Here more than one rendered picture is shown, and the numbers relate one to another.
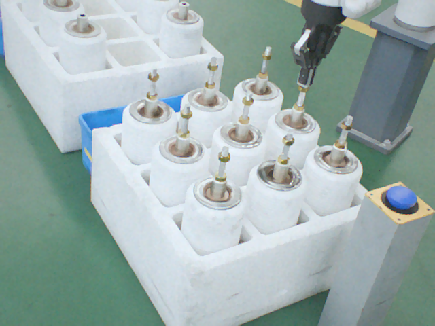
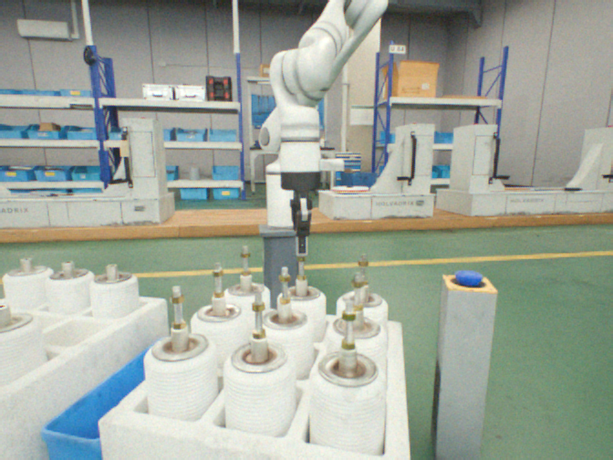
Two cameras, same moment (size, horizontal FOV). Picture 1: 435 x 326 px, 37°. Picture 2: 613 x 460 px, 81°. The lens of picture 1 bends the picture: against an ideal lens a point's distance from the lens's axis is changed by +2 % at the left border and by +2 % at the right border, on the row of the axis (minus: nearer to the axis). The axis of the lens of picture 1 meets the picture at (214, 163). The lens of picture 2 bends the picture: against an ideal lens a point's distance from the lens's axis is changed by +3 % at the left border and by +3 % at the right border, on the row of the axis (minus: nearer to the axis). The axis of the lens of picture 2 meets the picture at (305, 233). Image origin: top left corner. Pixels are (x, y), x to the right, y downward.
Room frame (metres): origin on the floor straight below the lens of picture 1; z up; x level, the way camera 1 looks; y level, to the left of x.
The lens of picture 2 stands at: (0.48, 0.29, 0.51)
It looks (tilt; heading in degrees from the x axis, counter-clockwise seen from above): 11 degrees down; 320
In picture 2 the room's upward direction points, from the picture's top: straight up
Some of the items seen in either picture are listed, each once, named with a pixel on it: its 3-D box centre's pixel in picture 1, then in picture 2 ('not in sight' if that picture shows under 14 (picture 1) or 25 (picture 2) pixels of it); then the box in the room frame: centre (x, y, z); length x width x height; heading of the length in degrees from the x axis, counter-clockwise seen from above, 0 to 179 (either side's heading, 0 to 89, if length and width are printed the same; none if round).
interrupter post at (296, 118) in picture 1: (296, 116); (301, 287); (0.99, -0.13, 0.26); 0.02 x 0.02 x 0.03
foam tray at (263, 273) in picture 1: (227, 204); (285, 406); (0.92, -0.04, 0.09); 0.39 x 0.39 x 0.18; 36
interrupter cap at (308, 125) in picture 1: (295, 121); (301, 293); (0.99, -0.13, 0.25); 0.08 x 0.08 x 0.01
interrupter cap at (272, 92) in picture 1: (259, 89); (246, 289); (1.08, -0.06, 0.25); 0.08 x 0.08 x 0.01
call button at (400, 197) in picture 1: (400, 199); (468, 279); (0.73, -0.27, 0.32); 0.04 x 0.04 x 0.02
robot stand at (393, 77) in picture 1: (391, 80); (282, 271); (1.40, -0.39, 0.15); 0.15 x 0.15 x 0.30; 59
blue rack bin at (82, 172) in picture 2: not in sight; (93, 172); (6.28, -0.72, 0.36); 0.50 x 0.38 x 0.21; 148
